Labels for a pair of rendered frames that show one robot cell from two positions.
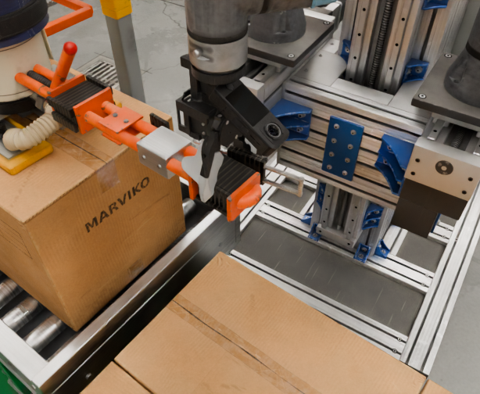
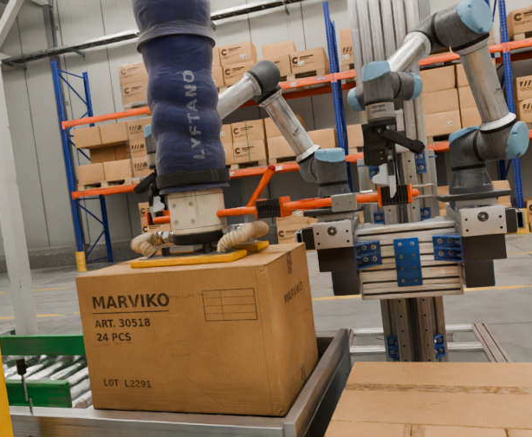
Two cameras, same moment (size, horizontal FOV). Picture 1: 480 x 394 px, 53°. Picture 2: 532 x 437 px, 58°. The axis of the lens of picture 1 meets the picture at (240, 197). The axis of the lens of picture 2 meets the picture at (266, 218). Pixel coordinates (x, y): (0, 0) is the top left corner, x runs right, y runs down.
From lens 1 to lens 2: 1.06 m
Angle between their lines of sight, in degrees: 45
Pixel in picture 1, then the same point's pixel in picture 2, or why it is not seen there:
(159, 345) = (360, 404)
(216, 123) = (390, 145)
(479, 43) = (460, 161)
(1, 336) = (228, 420)
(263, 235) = not seen: hidden behind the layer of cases
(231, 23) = (391, 92)
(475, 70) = (465, 175)
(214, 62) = (386, 110)
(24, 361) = (263, 423)
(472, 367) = not seen: outside the picture
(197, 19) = (377, 92)
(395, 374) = not seen: outside the picture
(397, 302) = not seen: hidden behind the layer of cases
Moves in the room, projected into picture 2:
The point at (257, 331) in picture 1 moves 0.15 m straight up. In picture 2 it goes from (426, 379) to (421, 328)
